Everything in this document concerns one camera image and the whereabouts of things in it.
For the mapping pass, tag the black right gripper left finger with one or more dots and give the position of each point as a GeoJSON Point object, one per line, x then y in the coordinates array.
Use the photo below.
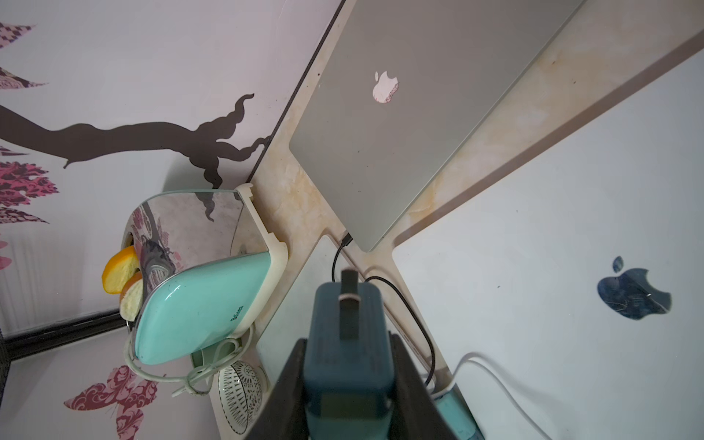
{"type": "Point", "coordinates": [284, 416]}

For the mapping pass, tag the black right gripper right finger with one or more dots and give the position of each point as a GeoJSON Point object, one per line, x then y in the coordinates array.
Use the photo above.
{"type": "Point", "coordinates": [414, 414]}

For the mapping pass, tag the teal charger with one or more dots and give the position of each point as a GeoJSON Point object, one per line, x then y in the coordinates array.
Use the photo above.
{"type": "Point", "coordinates": [348, 367]}
{"type": "Point", "coordinates": [458, 417]}

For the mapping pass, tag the centre silver laptop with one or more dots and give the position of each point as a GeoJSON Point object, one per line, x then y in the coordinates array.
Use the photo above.
{"type": "Point", "coordinates": [292, 320]}

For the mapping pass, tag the right white laptop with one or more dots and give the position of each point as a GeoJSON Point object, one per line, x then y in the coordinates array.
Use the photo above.
{"type": "Point", "coordinates": [568, 297]}

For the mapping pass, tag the rear grey laptop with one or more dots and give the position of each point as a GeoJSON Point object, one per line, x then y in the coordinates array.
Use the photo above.
{"type": "Point", "coordinates": [405, 86]}

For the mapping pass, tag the mint green toaster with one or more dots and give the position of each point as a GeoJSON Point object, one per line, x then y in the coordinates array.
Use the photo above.
{"type": "Point", "coordinates": [209, 266]}

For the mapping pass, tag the front orange bread slice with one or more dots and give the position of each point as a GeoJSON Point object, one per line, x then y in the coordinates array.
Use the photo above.
{"type": "Point", "coordinates": [131, 298]}

